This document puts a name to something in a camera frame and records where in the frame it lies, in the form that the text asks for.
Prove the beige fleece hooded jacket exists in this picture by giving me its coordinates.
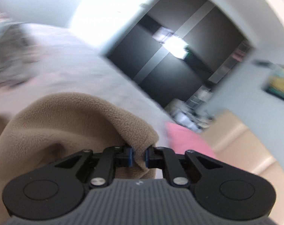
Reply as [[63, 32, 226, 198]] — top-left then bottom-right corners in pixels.
[[0, 92, 159, 224]]

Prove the cream padded headboard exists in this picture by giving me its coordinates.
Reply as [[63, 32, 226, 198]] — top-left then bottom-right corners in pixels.
[[201, 110, 284, 224]]

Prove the framed wall picture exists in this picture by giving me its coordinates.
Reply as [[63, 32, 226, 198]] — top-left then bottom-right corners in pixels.
[[263, 67, 284, 100]]

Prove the pink pillow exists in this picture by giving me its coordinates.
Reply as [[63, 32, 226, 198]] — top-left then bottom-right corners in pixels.
[[165, 122, 217, 159]]

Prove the grey blue garment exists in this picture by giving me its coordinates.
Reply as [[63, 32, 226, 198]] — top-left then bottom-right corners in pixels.
[[0, 12, 39, 87]]

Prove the black sliding wardrobe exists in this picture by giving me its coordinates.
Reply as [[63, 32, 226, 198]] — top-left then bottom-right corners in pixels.
[[107, 0, 250, 107]]

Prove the white bedside cabinet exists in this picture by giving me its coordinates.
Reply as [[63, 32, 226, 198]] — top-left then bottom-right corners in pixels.
[[165, 99, 214, 133]]

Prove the polka dot bed sheet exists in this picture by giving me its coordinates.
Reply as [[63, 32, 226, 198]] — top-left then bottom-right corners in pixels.
[[0, 24, 169, 145]]

